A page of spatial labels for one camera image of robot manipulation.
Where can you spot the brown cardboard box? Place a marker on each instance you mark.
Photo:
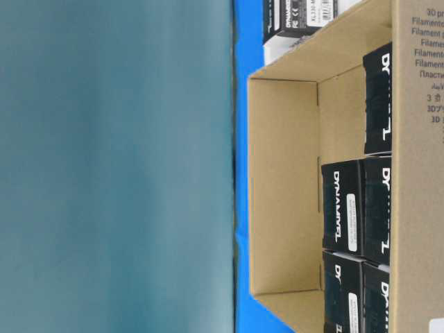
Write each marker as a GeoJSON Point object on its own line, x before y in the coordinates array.
{"type": "Point", "coordinates": [308, 108]}

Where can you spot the white plastic tray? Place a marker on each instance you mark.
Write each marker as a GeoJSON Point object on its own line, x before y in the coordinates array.
{"type": "Point", "coordinates": [274, 51]}

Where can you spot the black dynamixel box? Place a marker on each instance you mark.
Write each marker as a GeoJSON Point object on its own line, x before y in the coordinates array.
{"type": "Point", "coordinates": [344, 206]}
{"type": "Point", "coordinates": [376, 298]}
{"type": "Point", "coordinates": [343, 293]}
{"type": "Point", "coordinates": [377, 227]}
{"type": "Point", "coordinates": [378, 75]}
{"type": "Point", "coordinates": [286, 21]}

